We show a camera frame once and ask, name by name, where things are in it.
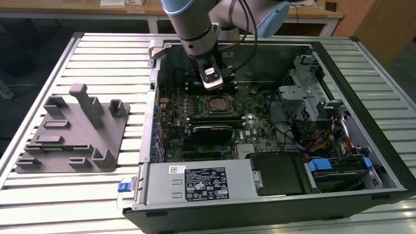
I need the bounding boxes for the metal socket cover frame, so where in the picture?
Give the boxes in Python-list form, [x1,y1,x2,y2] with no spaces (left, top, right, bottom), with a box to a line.
[206,97,235,114]

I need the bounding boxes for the silver topped CPU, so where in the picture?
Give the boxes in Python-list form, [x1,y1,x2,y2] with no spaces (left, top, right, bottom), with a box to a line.
[210,98,231,111]

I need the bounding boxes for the CPU socket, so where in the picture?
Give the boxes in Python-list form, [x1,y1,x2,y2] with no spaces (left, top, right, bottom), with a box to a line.
[203,95,236,116]

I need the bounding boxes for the black graphics card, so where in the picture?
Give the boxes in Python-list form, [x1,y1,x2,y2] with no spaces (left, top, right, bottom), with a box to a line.
[191,125,235,142]

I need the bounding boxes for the green motherboard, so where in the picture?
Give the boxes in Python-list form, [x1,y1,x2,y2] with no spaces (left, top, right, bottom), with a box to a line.
[155,81,282,163]

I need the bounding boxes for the metal drive cage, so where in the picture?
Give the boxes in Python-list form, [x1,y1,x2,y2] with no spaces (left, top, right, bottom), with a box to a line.
[276,55,336,122]

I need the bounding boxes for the black expansion slot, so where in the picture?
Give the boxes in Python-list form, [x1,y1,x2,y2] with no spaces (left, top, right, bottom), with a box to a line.
[182,151,220,157]

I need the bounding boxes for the grey plastic cage latch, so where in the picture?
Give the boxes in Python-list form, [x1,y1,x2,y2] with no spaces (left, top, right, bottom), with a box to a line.
[316,99,343,115]
[294,55,319,72]

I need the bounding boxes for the silver chipset heat sink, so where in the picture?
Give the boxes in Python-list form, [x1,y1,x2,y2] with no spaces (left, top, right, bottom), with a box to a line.
[236,143,258,156]

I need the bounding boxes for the grey plastic parts rack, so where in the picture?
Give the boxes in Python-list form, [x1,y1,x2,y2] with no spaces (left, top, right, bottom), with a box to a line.
[15,83,131,174]

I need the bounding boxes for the grey power supply unit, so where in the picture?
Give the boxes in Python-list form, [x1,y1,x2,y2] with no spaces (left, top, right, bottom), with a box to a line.
[144,162,262,207]

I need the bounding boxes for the black drive bay cover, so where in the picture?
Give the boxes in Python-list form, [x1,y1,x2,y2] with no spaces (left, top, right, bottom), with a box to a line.
[247,152,310,197]

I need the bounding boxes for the grey stand foot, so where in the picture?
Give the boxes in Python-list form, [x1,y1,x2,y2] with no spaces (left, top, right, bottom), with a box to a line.
[0,80,15,99]

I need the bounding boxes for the black open PC case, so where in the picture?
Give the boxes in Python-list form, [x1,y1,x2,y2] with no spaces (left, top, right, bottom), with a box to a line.
[123,36,416,234]

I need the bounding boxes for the wooden cabinet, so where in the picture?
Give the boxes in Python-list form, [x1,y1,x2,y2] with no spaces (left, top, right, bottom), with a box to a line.
[334,0,416,70]

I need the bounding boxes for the black hard disk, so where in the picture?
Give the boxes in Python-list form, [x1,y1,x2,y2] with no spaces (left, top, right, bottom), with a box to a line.
[307,160,375,193]

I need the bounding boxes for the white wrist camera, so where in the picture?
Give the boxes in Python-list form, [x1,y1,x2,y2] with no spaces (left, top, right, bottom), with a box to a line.
[198,60,226,91]

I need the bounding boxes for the black camera cable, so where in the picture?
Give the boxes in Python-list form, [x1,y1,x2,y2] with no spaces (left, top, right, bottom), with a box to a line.
[227,0,260,74]

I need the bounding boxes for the wooden desk white frame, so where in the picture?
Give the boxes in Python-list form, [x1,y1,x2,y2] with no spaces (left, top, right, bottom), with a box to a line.
[0,0,346,37]

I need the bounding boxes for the yellow wire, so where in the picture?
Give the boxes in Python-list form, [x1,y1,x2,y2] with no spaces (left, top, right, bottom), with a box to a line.
[307,140,330,154]

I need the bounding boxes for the blue disk carrier handle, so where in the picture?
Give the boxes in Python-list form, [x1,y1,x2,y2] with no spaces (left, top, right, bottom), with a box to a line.
[308,157,334,173]

